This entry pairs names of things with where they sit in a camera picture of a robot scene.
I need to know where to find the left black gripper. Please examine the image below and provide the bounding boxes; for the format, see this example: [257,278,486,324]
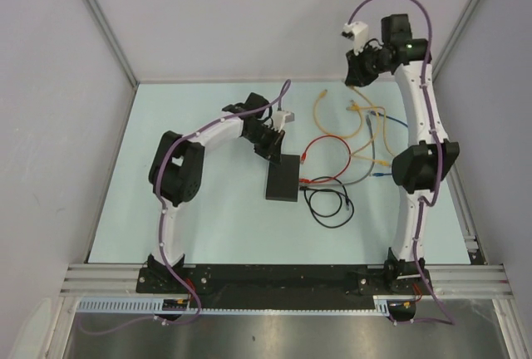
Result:
[243,124,284,166]

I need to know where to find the yellow ethernet cable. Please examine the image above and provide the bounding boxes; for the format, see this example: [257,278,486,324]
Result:
[345,86,402,167]
[312,89,362,140]

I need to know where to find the black network switch box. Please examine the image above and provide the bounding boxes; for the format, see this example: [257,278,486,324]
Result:
[265,154,300,203]

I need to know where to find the grey ethernet cable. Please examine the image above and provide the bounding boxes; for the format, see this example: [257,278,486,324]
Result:
[332,111,379,188]

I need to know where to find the red ethernet cable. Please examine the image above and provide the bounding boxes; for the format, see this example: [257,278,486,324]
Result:
[298,135,352,185]

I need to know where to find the blue ethernet cable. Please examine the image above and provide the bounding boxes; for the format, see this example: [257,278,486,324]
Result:
[369,110,411,180]

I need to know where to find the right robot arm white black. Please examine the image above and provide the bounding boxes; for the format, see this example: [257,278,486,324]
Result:
[342,14,460,293]

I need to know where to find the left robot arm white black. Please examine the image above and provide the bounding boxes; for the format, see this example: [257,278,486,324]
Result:
[148,92,294,293]

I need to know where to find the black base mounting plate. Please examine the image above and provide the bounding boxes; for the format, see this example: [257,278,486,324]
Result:
[136,263,431,311]

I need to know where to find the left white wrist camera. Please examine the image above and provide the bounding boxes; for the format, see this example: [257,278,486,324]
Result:
[272,110,295,130]

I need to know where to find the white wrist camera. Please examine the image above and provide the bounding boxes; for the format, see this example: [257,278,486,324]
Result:
[342,21,369,56]
[272,110,295,130]

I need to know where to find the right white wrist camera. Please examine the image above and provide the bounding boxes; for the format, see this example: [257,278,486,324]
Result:
[342,21,369,56]

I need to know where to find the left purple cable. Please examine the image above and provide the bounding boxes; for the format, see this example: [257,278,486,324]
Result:
[77,79,292,334]

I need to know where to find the purple cable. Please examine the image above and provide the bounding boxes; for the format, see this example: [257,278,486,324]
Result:
[77,79,292,334]
[347,0,456,326]

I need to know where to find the right aluminium side rail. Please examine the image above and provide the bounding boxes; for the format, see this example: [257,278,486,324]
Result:
[423,165,485,265]

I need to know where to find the right aluminium corner post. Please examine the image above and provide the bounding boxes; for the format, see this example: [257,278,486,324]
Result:
[426,0,483,79]

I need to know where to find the aluminium corner post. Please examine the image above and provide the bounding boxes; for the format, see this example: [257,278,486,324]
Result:
[82,0,139,88]
[426,0,483,79]

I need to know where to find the slotted cable duct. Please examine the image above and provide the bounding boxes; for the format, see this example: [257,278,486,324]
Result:
[76,294,394,315]

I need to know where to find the aluminium front rail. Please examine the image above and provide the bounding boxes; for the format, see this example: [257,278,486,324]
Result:
[61,264,512,298]

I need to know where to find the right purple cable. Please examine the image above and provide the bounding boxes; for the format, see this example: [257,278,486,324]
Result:
[347,0,456,326]

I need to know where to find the left aluminium corner post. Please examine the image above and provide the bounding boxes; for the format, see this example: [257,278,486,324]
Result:
[82,0,139,88]

